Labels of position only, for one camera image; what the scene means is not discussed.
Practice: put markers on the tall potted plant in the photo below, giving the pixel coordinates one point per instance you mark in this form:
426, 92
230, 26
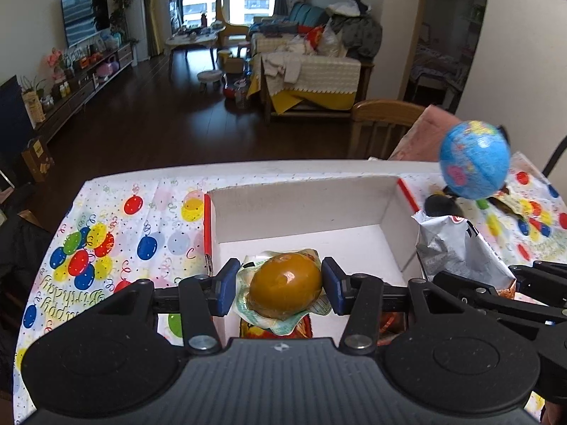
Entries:
122, 4

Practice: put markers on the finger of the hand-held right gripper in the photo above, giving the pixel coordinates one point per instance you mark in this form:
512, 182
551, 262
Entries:
545, 281
487, 301

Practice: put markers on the dark jacket pile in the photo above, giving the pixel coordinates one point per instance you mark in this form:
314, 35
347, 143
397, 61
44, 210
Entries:
359, 31

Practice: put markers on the television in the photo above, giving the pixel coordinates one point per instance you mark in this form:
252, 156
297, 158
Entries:
82, 17

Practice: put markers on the red cardboard box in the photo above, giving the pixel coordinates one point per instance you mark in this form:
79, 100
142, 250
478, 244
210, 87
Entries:
301, 203

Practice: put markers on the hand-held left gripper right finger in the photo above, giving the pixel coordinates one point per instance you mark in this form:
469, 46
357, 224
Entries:
334, 285

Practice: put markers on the round coffee table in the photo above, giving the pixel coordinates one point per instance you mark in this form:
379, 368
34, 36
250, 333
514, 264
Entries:
192, 40

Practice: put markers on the red floor toy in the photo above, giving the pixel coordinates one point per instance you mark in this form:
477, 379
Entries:
230, 90

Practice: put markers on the wooden television cabinet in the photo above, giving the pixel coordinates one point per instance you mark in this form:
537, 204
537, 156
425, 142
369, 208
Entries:
79, 93

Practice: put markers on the yellow bucket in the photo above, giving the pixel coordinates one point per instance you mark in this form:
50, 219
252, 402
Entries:
224, 58

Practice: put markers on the pink cloth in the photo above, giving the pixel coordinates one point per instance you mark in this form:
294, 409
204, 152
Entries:
425, 137

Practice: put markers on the white silver snack bag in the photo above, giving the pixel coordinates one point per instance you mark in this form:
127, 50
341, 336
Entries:
452, 252

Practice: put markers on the yellow red snack packet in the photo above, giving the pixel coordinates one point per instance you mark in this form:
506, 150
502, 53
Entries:
249, 330

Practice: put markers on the cream covered sofa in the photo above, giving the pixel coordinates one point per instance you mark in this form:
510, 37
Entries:
319, 75

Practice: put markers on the yellow curtain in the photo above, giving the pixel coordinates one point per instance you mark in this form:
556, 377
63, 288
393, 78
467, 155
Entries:
153, 9

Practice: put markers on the dark yellow snack packet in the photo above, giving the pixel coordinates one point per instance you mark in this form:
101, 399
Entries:
509, 203

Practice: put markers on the wooden chair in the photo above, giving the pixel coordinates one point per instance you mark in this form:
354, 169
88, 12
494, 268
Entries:
381, 117

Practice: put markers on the white tower air conditioner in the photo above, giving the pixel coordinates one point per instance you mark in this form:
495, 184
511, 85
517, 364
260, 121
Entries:
135, 13

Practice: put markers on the braised egg packet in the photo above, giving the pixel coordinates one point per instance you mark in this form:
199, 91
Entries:
283, 287

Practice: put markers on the orange snack packet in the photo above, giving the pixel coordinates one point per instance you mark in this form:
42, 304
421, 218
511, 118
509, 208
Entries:
392, 324

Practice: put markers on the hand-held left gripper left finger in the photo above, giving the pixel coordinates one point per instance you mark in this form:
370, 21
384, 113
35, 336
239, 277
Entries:
228, 285

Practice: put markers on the brown paper bag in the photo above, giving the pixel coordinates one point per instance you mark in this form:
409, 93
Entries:
37, 159

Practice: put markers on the small red stool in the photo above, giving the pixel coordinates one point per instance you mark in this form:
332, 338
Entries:
243, 48

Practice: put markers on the teal sofa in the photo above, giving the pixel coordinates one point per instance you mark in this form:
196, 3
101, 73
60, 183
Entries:
308, 14

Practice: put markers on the wooden armchair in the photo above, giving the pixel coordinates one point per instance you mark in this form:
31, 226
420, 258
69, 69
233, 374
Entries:
228, 31

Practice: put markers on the balloon print tablecloth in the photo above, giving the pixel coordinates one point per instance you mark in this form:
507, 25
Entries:
146, 212

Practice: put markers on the pink flowers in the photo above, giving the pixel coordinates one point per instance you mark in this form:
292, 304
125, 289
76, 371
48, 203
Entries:
53, 59

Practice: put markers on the small round stool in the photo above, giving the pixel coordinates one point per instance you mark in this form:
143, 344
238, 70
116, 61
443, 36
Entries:
209, 76

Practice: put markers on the kraft bag with plant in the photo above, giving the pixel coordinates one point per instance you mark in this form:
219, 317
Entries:
34, 108

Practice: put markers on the small blue globe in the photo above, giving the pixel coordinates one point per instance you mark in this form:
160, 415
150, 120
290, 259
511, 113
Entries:
474, 159

